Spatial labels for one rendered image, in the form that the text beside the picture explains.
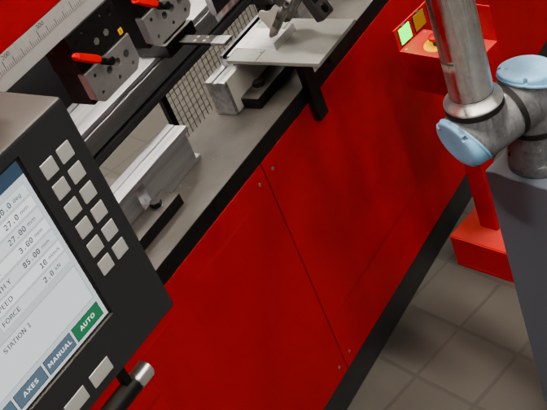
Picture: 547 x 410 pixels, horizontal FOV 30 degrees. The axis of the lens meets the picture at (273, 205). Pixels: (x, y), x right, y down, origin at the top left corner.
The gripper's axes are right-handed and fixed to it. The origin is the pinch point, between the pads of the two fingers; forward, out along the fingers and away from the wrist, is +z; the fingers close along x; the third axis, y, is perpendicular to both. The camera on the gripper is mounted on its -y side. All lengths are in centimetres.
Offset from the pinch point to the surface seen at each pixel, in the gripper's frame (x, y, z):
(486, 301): -17, -83, 65
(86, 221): 102, -15, -67
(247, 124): 16.8, -6.2, 15.6
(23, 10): 55, 32, -26
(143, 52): 8.7, 28.5, 28.2
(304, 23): -6.9, -3.0, 2.0
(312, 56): 5.6, -10.7, -4.5
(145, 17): 29.2, 20.1, -11.4
